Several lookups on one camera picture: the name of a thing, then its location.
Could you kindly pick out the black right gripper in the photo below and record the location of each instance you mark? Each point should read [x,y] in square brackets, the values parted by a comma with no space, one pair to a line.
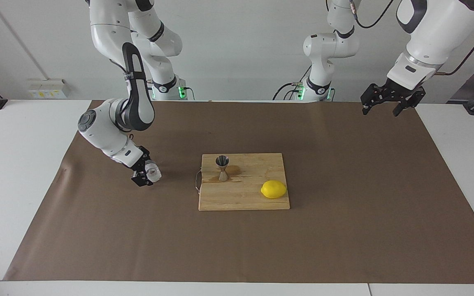
[141,165]

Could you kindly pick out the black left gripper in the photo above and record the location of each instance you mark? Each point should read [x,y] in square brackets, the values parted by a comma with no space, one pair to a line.
[397,90]

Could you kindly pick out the small clear glass cup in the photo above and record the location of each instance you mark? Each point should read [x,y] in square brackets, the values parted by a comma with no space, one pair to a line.
[154,172]

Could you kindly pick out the steel double jigger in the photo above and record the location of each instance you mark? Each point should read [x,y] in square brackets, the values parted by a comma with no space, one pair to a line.
[222,170]

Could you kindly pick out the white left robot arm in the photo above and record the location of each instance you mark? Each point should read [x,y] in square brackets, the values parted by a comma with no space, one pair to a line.
[434,33]

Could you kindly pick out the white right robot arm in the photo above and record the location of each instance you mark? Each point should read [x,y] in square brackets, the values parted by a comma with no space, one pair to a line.
[105,131]

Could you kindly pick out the wooden cutting board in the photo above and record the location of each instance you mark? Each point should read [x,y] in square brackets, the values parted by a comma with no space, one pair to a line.
[245,193]

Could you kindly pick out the yellow lemon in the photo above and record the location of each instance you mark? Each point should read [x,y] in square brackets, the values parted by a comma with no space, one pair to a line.
[274,189]

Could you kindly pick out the brown paper table mat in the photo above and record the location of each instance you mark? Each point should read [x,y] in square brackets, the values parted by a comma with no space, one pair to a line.
[344,230]

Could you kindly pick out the white wall socket strip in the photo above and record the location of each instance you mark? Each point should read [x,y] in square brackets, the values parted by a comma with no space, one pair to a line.
[47,88]

